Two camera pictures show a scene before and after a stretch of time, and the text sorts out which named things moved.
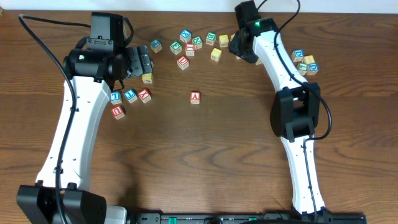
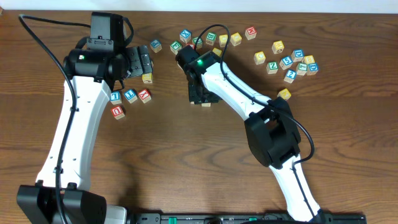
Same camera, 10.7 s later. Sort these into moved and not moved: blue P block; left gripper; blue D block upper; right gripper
Moved: right gripper
Not moved: left gripper; blue P block; blue D block upper
